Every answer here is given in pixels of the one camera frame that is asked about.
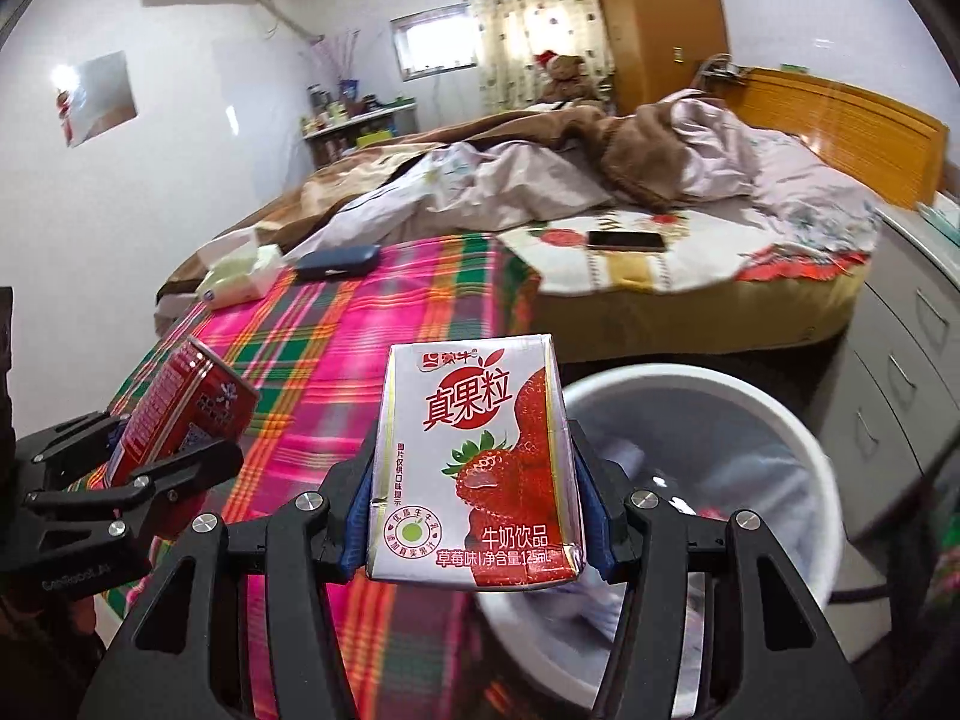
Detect soft tissue pack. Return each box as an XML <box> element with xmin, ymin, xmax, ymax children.
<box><xmin>197</xmin><ymin>229</ymin><xmax>285</xmax><ymax>310</ymax></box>

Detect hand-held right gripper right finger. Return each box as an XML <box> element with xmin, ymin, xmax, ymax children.
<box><xmin>574</xmin><ymin>420</ymin><xmax>863</xmax><ymax>720</ymax></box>

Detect patterned curtain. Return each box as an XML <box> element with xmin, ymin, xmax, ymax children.
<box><xmin>457</xmin><ymin>0</ymin><xmax>617</xmax><ymax>118</ymax></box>

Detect shelf with bottles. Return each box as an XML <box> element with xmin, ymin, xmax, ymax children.
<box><xmin>302</xmin><ymin>79</ymin><xmax>419</xmax><ymax>166</ymax></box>

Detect small window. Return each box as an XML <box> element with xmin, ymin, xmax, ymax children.
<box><xmin>390</xmin><ymin>4</ymin><xmax>478</xmax><ymax>83</ymax></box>

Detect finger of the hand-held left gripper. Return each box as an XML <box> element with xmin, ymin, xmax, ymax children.
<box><xmin>26</xmin><ymin>439</ymin><xmax>245</xmax><ymax>541</ymax></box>
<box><xmin>15</xmin><ymin>411</ymin><xmax>128</xmax><ymax>496</ymax></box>

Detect brown teddy bear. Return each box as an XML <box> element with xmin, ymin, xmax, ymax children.
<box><xmin>535</xmin><ymin>51</ymin><xmax>602</xmax><ymax>104</ymax></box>

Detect square wall mirror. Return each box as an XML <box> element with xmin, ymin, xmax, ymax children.
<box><xmin>64</xmin><ymin>51</ymin><xmax>140</xmax><ymax>147</ymax></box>

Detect red hanging ornament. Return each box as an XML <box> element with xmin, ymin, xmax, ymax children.
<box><xmin>51</xmin><ymin>67</ymin><xmax>77</xmax><ymax>145</ymax></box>

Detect strawberry milk carton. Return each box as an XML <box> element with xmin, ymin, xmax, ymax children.
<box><xmin>366</xmin><ymin>334</ymin><xmax>587</xmax><ymax>590</ymax></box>

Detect wooden bed headboard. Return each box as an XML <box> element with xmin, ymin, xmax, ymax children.
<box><xmin>731</xmin><ymin>67</ymin><xmax>947</xmax><ymax>211</ymax></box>

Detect red drink can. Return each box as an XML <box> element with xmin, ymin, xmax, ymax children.
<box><xmin>105</xmin><ymin>336</ymin><xmax>261</xmax><ymax>492</ymax></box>

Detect brown blanket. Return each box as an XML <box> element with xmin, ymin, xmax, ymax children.
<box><xmin>300</xmin><ymin>101</ymin><xmax>700</xmax><ymax>212</ymax></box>

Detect power strip with cables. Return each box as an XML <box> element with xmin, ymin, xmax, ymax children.
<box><xmin>692</xmin><ymin>52</ymin><xmax>752</xmax><ymax>89</ymax></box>

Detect floral bed sheet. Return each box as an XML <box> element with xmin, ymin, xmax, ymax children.
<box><xmin>499</xmin><ymin>206</ymin><xmax>875</xmax><ymax>302</ymax></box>

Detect air conditioner pipe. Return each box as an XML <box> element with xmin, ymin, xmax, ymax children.
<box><xmin>238</xmin><ymin>0</ymin><xmax>317</xmax><ymax>40</ymax></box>

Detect black smartphone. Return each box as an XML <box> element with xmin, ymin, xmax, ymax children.
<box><xmin>587</xmin><ymin>230</ymin><xmax>668</xmax><ymax>253</ymax></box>

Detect plaid table cloth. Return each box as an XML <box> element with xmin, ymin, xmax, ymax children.
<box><xmin>97</xmin><ymin>232</ymin><xmax>542</xmax><ymax>720</ymax></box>

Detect black glasses case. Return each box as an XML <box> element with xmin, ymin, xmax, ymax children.
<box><xmin>295</xmin><ymin>244</ymin><xmax>380</xmax><ymax>281</ymax></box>

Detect pale pink duvet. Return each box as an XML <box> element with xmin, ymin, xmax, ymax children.
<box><xmin>300</xmin><ymin>88</ymin><xmax>883</xmax><ymax>257</ymax></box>

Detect grey drawer cabinet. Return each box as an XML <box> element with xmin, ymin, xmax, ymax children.
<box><xmin>817</xmin><ymin>202</ymin><xmax>960</xmax><ymax>542</ymax></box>

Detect decorative dry branches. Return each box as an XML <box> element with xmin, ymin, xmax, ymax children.
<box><xmin>311</xmin><ymin>28</ymin><xmax>365</xmax><ymax>87</ymax></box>

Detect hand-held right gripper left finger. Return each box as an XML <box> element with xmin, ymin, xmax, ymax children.
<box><xmin>79</xmin><ymin>442</ymin><xmax>376</xmax><ymax>720</ymax></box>

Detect pile of small boxes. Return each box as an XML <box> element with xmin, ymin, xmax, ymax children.
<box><xmin>919</xmin><ymin>191</ymin><xmax>960</xmax><ymax>242</ymax></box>

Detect black chair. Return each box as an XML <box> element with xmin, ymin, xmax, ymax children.
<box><xmin>825</xmin><ymin>577</ymin><xmax>912</xmax><ymax>608</ymax></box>

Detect wooden wardrobe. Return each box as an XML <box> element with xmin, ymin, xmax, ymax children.
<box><xmin>587</xmin><ymin>0</ymin><xmax>731</xmax><ymax>118</ymax></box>

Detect white round trash bin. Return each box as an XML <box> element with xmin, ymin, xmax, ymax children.
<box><xmin>472</xmin><ymin>367</ymin><xmax>835</xmax><ymax>720</ymax></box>

